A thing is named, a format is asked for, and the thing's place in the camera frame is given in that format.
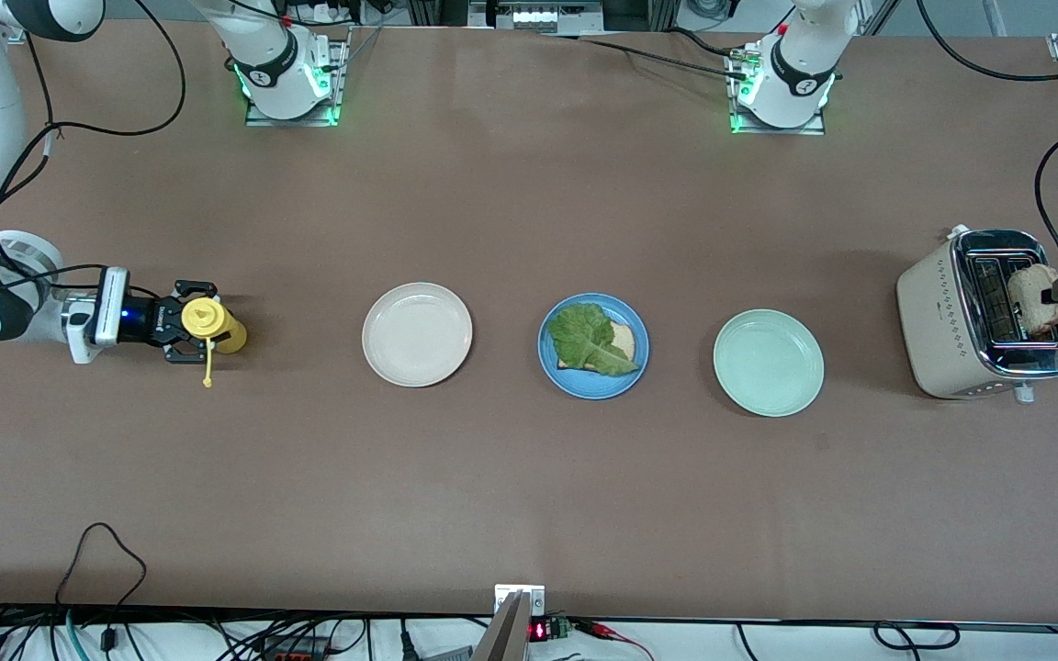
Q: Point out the blue plate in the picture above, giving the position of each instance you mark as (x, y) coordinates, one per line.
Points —
(595, 390)

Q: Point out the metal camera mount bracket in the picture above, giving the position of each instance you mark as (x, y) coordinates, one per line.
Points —
(534, 599)

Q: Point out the toasted bread slice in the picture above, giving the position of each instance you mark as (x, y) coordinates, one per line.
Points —
(1029, 303)
(623, 341)

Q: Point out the yellow squeeze bottle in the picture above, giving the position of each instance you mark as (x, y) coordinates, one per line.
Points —
(230, 335)

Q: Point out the red clip leads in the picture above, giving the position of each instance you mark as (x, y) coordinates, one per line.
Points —
(602, 629)

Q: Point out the green lettuce leaf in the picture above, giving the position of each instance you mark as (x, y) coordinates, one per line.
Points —
(584, 335)

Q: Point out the pale green plate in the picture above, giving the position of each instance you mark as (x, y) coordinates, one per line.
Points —
(768, 363)

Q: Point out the beige plate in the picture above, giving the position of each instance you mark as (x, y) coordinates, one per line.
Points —
(417, 334)

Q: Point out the beige chrome toaster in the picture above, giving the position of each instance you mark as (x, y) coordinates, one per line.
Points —
(933, 312)

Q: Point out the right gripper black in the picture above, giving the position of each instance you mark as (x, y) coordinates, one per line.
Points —
(144, 322)

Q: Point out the grey power strip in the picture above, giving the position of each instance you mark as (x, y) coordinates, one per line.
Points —
(538, 16)

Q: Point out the grey camera mount pole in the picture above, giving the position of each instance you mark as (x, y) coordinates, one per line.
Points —
(503, 638)

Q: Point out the red digit display module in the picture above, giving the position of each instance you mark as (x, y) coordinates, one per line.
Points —
(543, 631)

